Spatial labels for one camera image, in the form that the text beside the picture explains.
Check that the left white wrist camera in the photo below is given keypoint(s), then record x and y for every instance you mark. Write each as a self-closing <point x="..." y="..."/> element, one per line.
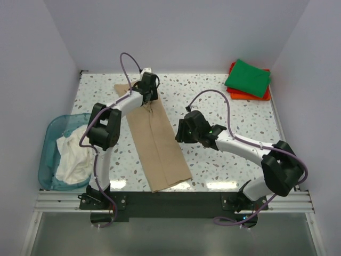
<point x="146" y="70"/>

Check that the folded green t shirt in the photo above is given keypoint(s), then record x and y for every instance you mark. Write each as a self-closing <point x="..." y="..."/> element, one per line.
<point x="247" y="78"/>

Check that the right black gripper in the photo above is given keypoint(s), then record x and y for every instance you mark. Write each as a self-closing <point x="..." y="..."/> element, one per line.
<point x="181" y="136"/>

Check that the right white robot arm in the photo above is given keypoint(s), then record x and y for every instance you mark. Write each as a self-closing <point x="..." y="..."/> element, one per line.
<point x="281" y="168"/>

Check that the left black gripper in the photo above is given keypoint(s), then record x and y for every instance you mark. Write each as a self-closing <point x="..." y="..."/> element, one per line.
<point x="154" y="95"/>

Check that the beige t shirt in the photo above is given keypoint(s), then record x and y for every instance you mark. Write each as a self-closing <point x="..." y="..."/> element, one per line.
<point x="161" y="157"/>

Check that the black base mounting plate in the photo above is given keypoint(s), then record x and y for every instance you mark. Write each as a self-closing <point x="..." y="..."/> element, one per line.
<point x="193" y="205"/>

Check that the folded orange t shirt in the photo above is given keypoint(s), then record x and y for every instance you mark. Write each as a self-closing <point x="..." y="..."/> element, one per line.
<point x="239" y="95"/>

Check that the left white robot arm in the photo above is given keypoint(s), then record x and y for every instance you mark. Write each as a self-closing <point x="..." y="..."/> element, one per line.
<point x="102" y="134"/>

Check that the teal plastic basket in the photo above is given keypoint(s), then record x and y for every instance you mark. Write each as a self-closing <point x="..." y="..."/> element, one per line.
<point x="62" y="126"/>

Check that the white cloth in basket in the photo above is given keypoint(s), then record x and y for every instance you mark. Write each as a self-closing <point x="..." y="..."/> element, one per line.
<point x="75" y="165"/>

